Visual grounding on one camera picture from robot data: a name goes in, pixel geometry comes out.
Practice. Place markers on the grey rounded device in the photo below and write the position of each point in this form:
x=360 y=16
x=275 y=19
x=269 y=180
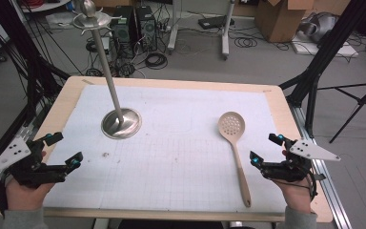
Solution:
x=319 y=27

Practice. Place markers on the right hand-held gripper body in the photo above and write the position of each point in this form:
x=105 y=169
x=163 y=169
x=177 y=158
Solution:
x=294 y=168

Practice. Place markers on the white flat board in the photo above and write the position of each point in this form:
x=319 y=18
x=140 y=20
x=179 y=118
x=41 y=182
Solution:
x=324 y=49

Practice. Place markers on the beige slotted spoon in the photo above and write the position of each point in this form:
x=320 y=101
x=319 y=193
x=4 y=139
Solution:
x=242 y=178

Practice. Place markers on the aluminium rail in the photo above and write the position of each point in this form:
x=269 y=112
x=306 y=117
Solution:
x=325 y=187

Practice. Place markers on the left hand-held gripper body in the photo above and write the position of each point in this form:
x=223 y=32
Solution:
x=28 y=171

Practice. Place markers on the black tripod stand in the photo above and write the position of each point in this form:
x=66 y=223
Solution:
x=362 y=100

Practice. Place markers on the black computer tower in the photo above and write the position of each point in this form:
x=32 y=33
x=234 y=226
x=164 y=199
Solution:
x=122 y=31
x=146 y=28

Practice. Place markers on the black frame post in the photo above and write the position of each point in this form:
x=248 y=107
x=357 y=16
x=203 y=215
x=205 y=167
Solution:
x=327 y=51
x=28 y=66

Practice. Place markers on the flat black device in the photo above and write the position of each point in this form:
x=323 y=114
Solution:
x=214 y=21

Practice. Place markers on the person's left hand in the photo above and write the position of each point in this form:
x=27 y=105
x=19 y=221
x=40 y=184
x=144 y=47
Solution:
x=25 y=197

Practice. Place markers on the large open cardboard box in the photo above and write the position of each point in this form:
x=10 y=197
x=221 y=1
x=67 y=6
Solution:
x=279 y=22

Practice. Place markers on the metal utensil rack stand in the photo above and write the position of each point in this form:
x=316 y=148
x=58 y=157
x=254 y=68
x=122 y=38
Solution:
x=108 y=73

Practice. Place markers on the person's right hand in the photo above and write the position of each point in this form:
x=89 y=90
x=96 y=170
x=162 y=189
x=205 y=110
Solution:
x=297 y=197

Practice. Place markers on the white grid mat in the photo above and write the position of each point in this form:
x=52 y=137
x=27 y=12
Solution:
x=171 y=178

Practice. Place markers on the white rolling stand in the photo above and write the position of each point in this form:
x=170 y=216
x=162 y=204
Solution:
x=225 y=38

